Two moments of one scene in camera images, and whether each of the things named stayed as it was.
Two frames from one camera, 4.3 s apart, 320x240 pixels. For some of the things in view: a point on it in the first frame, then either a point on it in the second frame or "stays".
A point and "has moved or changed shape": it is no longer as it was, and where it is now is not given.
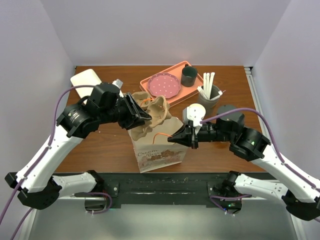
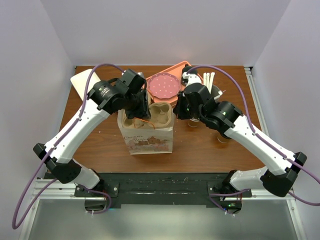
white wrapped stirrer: (210, 85) stays
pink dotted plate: (165, 84) stays
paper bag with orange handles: (154, 150) has moved or changed shape
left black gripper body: (120, 113) → (137, 104)
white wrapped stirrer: (206, 83) stays
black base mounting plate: (162, 188) stays
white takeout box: (86, 77) stays
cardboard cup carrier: (158, 109) has moved or changed shape
